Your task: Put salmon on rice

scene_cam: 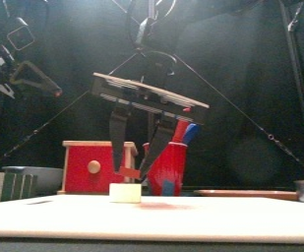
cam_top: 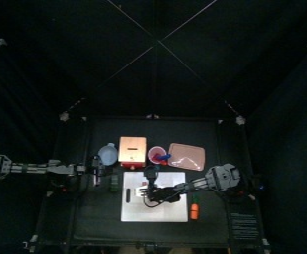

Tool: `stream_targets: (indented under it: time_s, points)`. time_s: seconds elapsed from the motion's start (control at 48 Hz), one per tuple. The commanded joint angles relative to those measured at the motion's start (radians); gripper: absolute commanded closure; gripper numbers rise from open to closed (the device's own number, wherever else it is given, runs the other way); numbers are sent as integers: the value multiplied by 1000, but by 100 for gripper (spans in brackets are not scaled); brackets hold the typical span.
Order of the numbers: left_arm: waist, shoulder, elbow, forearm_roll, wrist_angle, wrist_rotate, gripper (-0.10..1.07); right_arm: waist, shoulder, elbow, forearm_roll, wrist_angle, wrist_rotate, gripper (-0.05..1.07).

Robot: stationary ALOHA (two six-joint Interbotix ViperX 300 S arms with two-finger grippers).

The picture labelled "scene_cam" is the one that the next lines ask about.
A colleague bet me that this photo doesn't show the red toy salmon slice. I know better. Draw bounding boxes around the red toy salmon slice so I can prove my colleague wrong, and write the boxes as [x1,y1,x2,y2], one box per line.
[117,166,141,180]

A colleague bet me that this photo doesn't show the white toy rice block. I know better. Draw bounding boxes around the white toy rice block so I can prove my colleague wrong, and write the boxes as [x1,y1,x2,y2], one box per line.
[109,182,142,204]

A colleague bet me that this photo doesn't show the red toy utensil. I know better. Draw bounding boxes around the red toy utensil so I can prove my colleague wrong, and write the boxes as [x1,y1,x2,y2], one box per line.
[172,119,191,144]

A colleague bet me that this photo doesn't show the blue toy utensil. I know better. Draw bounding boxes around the blue toy utensil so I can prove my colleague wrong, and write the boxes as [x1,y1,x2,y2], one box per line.
[183,122,201,146]

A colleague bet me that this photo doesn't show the red plastic cup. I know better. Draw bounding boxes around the red plastic cup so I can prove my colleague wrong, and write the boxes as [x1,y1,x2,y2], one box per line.
[142,141,189,197]

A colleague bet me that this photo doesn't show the red wooden slot box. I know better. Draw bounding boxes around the red wooden slot box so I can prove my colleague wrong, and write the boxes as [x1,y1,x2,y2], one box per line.
[57,140,140,196]

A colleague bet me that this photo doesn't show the grey-blue bowl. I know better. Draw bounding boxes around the grey-blue bowl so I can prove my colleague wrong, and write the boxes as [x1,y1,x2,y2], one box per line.
[0,165,65,195]

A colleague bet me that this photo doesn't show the white cutting board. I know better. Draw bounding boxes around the white cutting board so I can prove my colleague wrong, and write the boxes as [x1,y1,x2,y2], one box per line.
[0,194,304,245]

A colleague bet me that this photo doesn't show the flat wooden tray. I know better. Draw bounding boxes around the flat wooden tray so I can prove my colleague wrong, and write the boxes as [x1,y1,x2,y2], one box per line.
[192,189,300,202]

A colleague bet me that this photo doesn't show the green white striped block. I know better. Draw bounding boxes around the green white striped block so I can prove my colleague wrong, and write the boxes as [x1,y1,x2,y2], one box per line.
[0,173,38,202]

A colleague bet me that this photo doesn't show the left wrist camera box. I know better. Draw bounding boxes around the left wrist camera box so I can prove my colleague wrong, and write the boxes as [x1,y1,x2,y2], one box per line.
[6,24,37,52]

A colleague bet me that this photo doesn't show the diagonal tension wire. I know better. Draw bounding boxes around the diagonal tension wire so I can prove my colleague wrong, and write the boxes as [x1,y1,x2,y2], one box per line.
[0,52,142,173]
[173,53,304,166]

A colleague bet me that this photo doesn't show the black frame pole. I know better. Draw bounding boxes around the black frame pole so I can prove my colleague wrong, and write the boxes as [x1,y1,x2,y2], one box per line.
[278,0,304,156]

